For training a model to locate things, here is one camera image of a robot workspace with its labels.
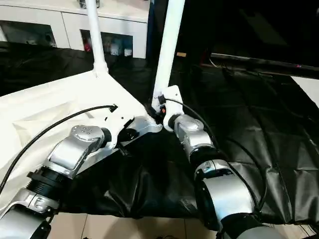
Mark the black plastic mat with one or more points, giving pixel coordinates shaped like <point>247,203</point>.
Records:
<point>249,137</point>

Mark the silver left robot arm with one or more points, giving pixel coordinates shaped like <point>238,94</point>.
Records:
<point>74,149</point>

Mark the black bundle on cabinet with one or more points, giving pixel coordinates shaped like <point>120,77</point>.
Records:
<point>82,3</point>

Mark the white cabinet with glass doors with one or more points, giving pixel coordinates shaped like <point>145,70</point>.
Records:
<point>119,22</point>

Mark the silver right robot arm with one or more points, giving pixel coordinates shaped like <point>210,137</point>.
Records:
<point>194,134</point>

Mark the black metal rod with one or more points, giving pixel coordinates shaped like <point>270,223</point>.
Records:
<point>269,62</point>

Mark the white plastic table top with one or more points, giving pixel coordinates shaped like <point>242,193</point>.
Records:
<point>49,112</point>

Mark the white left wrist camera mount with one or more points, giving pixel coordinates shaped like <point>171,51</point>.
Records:
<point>119,119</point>

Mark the small tan tag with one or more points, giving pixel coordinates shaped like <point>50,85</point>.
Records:
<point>181,54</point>

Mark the white plastic table leg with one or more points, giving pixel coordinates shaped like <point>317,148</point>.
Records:
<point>169,44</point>
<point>96,32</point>

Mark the white cup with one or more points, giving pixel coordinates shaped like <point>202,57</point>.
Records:
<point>127,52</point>

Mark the black backdrop cloth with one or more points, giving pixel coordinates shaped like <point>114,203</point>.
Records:
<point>249,25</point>

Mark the white flat panel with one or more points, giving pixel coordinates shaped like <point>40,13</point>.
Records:
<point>309,89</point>

